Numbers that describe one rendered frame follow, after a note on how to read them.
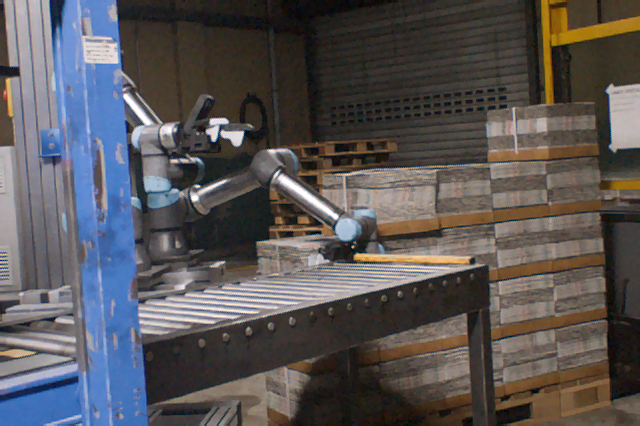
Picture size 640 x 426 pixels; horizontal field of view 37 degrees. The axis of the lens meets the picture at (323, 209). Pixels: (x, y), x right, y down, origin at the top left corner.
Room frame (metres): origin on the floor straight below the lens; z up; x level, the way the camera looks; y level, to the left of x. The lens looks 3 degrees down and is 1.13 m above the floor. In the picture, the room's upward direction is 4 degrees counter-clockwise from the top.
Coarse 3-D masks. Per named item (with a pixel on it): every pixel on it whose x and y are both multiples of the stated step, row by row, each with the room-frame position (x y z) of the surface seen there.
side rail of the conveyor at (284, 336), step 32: (384, 288) 2.33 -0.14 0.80; (416, 288) 2.41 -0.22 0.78; (448, 288) 2.52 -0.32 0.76; (480, 288) 2.64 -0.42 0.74; (256, 320) 2.00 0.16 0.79; (288, 320) 2.07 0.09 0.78; (320, 320) 2.15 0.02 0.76; (352, 320) 2.23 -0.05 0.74; (384, 320) 2.32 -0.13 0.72; (416, 320) 2.41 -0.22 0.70; (160, 352) 1.81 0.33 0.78; (192, 352) 1.87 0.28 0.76; (224, 352) 1.93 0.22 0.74; (256, 352) 1.99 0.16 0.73; (288, 352) 2.07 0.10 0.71; (320, 352) 2.14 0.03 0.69; (160, 384) 1.80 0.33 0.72; (192, 384) 1.86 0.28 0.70
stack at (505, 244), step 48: (288, 240) 3.57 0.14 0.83; (336, 240) 3.44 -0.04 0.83; (384, 240) 3.47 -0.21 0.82; (432, 240) 3.58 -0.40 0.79; (480, 240) 3.70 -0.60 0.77; (528, 240) 3.82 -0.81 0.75; (528, 288) 3.81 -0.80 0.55; (432, 336) 3.57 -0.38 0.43; (528, 336) 3.80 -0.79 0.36; (288, 384) 3.46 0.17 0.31; (336, 384) 3.35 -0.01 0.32; (384, 384) 3.45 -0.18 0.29; (432, 384) 3.55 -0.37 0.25
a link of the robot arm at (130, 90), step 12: (132, 84) 2.91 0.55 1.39; (132, 96) 2.88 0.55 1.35; (132, 108) 2.86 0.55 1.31; (144, 108) 2.86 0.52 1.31; (132, 120) 2.86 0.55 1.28; (144, 120) 2.84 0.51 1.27; (156, 120) 2.85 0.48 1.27; (180, 156) 2.79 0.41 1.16; (192, 168) 2.78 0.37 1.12; (204, 168) 2.83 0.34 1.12; (192, 180) 2.80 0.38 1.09
